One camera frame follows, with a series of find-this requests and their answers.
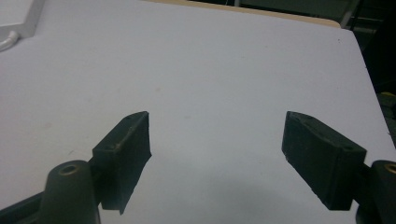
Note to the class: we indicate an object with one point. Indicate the white box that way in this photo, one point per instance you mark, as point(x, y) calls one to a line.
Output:
point(19, 15)

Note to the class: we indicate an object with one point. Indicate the metal stand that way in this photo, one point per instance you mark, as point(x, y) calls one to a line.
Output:
point(350, 14)

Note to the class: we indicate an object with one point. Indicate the yellow-tipped dark object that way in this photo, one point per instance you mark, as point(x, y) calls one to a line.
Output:
point(387, 99)

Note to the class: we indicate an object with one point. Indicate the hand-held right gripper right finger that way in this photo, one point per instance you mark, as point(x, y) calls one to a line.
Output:
point(320, 161)

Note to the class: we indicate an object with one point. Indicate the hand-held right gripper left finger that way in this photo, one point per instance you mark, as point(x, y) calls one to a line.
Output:
point(124, 161)

